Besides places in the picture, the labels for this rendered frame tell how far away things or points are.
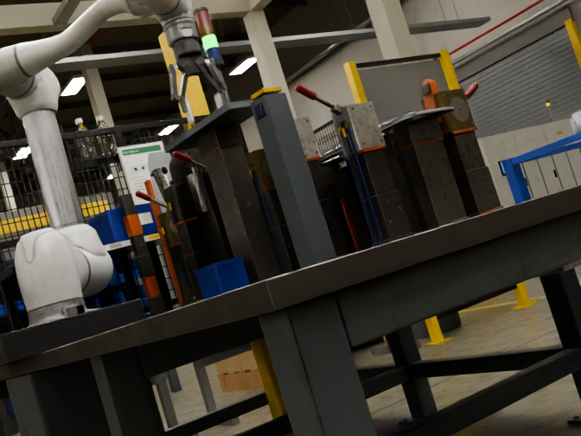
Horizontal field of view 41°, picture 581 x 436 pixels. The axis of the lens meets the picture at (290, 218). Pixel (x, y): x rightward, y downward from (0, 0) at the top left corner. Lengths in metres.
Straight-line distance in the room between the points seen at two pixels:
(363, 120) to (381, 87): 3.65
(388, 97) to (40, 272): 3.80
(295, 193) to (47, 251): 0.73
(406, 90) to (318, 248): 3.93
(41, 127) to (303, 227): 0.98
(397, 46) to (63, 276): 8.33
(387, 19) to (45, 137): 8.11
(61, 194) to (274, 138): 0.80
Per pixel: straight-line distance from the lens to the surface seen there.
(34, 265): 2.23
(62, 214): 2.45
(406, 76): 5.80
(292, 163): 1.91
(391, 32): 10.26
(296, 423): 1.07
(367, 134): 1.96
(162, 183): 2.84
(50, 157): 2.49
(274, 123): 1.92
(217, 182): 2.15
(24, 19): 6.91
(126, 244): 3.11
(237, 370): 6.11
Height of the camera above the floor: 0.69
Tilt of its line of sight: 4 degrees up
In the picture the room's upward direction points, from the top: 17 degrees counter-clockwise
